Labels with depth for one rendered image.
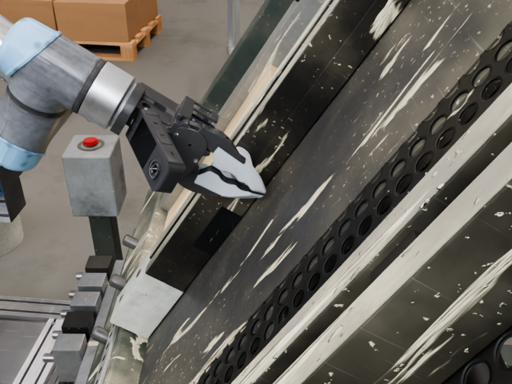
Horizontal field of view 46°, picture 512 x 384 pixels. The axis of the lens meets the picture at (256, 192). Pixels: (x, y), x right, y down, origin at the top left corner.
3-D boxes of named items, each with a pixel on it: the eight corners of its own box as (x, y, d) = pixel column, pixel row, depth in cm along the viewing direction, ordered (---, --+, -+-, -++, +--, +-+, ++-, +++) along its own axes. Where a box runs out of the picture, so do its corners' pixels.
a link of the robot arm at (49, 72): (9, 58, 77) (33, 2, 73) (87, 103, 80) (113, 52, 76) (-18, 81, 70) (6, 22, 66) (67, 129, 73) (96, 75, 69)
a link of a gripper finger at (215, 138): (252, 149, 76) (192, 113, 74) (251, 155, 75) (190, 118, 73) (232, 175, 78) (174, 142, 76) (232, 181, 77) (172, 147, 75)
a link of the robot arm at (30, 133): (56, 145, 88) (85, 88, 82) (24, 186, 78) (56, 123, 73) (5, 117, 86) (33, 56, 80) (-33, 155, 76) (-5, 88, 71)
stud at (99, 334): (107, 337, 106) (91, 330, 106) (113, 328, 105) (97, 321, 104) (104, 347, 104) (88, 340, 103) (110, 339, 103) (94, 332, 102)
